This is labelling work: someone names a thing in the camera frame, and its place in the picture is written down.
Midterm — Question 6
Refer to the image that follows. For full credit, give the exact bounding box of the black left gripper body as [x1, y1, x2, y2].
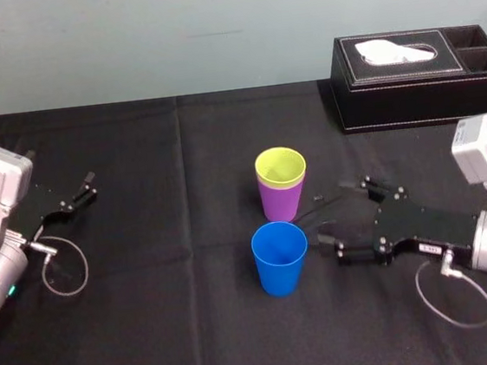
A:
[7, 179, 79, 244]

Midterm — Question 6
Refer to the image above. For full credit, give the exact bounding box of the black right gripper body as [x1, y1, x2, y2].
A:
[368, 186, 482, 272]

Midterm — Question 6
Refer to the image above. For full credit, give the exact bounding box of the blue plastic cup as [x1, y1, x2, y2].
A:
[248, 218, 315, 301]

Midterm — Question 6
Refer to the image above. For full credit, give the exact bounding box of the purple plastic cup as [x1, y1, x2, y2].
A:
[256, 170, 311, 226]

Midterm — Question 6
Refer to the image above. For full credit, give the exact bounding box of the black leather tissue box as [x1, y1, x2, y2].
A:
[324, 21, 487, 136]

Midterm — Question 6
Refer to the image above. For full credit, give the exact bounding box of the yellow-green plastic cup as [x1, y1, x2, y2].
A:
[252, 143, 310, 192]

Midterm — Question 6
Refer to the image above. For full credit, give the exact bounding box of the white tissue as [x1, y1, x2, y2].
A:
[353, 33, 438, 69]

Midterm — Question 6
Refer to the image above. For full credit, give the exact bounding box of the black table cloth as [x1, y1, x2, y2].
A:
[0, 62, 487, 365]

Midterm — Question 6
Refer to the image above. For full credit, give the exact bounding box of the left gripper grey cable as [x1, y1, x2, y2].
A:
[25, 231, 92, 301]

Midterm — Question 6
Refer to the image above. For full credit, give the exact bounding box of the gripper grey cable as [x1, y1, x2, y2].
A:
[411, 244, 487, 335]
[25, 231, 92, 301]

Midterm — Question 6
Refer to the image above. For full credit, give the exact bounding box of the right gripper grey cable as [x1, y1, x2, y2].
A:
[411, 244, 487, 335]

